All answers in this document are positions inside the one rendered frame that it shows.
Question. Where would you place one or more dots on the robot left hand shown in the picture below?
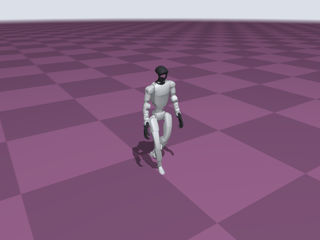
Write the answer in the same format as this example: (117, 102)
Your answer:
(180, 120)

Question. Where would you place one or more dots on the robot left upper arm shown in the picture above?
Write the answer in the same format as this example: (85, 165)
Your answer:
(172, 91)

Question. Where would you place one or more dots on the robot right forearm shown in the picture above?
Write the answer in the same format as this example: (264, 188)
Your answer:
(145, 114)

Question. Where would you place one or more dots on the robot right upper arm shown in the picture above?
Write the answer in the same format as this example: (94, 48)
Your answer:
(149, 90)

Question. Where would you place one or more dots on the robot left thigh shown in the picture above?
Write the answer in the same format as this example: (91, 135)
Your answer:
(167, 128)

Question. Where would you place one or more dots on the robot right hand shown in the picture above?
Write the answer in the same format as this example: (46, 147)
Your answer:
(146, 133)

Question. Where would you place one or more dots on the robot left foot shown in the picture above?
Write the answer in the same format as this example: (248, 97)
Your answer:
(152, 154)

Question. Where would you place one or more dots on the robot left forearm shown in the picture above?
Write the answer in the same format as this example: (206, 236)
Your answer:
(176, 107)

